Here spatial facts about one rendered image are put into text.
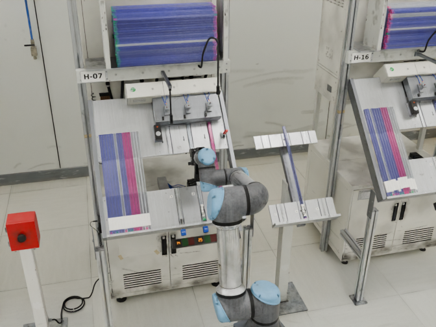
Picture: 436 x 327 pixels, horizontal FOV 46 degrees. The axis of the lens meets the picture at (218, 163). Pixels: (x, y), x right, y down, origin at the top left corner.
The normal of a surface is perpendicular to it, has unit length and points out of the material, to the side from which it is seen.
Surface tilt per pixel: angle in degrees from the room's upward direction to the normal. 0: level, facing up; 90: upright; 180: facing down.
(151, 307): 0
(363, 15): 90
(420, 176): 44
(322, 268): 0
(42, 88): 90
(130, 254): 90
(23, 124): 90
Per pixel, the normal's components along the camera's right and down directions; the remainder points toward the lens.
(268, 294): 0.13, -0.89
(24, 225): 0.24, 0.45
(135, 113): 0.17, -0.32
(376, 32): -0.97, 0.11
